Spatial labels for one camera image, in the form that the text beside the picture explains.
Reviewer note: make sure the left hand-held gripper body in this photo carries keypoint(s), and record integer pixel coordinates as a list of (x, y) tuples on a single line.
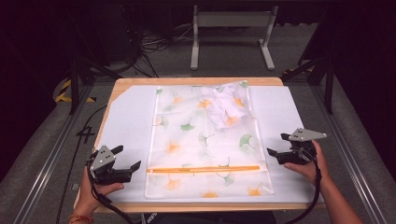
[(106, 175)]

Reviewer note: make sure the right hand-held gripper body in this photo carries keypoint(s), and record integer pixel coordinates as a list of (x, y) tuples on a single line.
[(299, 155)]

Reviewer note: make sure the leaf print mesh laundry bag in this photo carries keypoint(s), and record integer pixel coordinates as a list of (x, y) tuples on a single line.
[(186, 143)]

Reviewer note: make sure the person's right hand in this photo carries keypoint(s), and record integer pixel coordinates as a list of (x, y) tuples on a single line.
[(314, 172)]

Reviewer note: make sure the person's left hand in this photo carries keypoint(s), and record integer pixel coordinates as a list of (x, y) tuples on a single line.
[(88, 196)]

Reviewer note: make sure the white table mat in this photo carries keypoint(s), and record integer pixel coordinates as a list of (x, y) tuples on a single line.
[(127, 124)]

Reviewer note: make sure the black metal stand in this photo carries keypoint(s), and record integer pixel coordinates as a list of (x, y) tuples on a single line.
[(328, 84), (74, 81)]

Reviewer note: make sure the white cloth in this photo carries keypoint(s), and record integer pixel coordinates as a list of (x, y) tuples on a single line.
[(222, 107)]

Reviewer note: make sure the yellow black hazard tape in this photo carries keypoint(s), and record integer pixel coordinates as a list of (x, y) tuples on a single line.
[(63, 93)]

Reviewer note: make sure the person's dark clothing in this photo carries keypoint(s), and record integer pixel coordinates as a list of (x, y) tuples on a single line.
[(211, 218)]

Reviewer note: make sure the wooden table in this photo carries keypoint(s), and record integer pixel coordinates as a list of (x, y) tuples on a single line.
[(199, 81)]

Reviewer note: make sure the aluminium rail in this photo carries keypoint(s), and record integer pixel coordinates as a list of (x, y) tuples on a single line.
[(46, 165), (348, 155)]

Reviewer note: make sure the white metal stand frame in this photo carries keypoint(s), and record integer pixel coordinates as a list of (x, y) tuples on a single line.
[(232, 19)]

